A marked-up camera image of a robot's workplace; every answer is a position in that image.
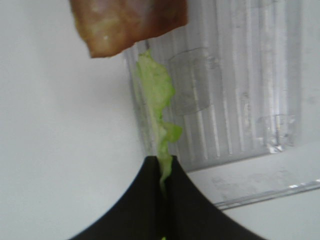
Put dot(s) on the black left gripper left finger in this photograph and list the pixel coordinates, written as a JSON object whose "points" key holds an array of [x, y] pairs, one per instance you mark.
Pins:
{"points": [[138, 215]]}

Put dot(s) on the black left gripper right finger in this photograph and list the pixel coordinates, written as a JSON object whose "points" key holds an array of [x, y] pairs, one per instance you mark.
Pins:
{"points": [[191, 216]]}

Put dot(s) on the green lettuce leaf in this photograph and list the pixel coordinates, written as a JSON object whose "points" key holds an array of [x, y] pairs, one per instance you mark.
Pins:
{"points": [[158, 91]]}

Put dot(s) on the brown bacon strip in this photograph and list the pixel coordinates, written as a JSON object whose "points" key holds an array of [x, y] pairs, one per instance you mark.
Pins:
{"points": [[108, 27]]}

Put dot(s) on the clear left plastic tray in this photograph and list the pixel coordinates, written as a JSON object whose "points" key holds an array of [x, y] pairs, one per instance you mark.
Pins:
{"points": [[250, 124]]}

